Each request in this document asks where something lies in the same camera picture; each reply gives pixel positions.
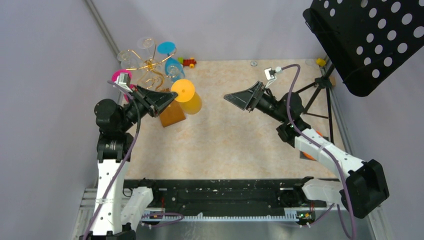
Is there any wooden rack base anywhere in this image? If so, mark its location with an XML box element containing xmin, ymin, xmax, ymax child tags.
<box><xmin>159</xmin><ymin>100</ymin><xmax>186</xmax><ymax>128</ymax></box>

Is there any colourful toy train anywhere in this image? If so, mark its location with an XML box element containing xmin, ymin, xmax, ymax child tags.
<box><xmin>177</xmin><ymin>57</ymin><xmax>197</xmax><ymax>69</ymax></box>

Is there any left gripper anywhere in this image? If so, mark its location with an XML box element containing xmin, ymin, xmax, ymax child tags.
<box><xmin>118</xmin><ymin>83</ymin><xmax>178</xmax><ymax>132</ymax></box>

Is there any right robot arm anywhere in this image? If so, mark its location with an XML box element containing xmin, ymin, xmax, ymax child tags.
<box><xmin>223</xmin><ymin>81</ymin><xmax>390</xmax><ymax>219</ymax></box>

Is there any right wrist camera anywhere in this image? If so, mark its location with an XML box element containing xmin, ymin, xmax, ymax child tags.
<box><xmin>264</xmin><ymin>66</ymin><xmax>282</xmax><ymax>84</ymax></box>

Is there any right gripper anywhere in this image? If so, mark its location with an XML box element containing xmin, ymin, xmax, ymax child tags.
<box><xmin>224</xmin><ymin>81</ymin><xmax>287</xmax><ymax>124</ymax></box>

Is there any clear wine glass left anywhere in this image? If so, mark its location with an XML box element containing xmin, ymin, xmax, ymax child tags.
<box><xmin>116</xmin><ymin>50</ymin><xmax>139</xmax><ymax>69</ymax></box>

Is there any clear wine glass back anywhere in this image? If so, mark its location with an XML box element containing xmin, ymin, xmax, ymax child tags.
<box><xmin>137</xmin><ymin>37</ymin><xmax>157</xmax><ymax>60</ymax></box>

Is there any orange tape dispenser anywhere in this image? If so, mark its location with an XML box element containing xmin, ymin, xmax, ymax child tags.
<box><xmin>300</xmin><ymin>130</ymin><xmax>323</xmax><ymax>161</ymax></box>

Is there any yellow plastic wine glass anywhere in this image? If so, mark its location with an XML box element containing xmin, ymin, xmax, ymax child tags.
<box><xmin>171</xmin><ymin>79</ymin><xmax>203</xmax><ymax>115</ymax></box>

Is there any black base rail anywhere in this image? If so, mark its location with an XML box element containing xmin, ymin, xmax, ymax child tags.
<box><xmin>123</xmin><ymin>178</ymin><xmax>328</xmax><ymax>219</ymax></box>

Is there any blue plastic wine glass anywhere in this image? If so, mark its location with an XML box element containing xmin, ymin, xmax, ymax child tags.
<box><xmin>157</xmin><ymin>41</ymin><xmax>185</xmax><ymax>83</ymax></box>

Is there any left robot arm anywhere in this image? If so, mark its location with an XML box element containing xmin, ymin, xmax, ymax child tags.
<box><xmin>79</xmin><ymin>85</ymin><xmax>178</xmax><ymax>240</ymax></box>

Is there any clear wine glass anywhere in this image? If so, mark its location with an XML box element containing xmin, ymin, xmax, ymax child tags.
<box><xmin>116</xmin><ymin>50</ymin><xmax>139</xmax><ymax>69</ymax></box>
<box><xmin>137</xmin><ymin>37</ymin><xmax>157</xmax><ymax>60</ymax></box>

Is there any pink plastic wine glass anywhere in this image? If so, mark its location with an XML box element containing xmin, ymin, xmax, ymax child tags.
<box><xmin>111</xmin><ymin>69</ymin><xmax>135</xmax><ymax>102</ymax></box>

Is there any yellow clamp knob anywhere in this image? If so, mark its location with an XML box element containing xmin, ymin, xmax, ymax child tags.
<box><xmin>315</xmin><ymin>58</ymin><xmax>327</xmax><ymax>68</ymax></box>

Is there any black perforated music stand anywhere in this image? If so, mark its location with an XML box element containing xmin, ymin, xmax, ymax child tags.
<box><xmin>291</xmin><ymin>0</ymin><xmax>424</xmax><ymax>145</ymax></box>

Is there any gold wire wine glass rack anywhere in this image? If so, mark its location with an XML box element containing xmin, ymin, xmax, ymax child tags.
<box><xmin>125</xmin><ymin>45</ymin><xmax>177</xmax><ymax>92</ymax></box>

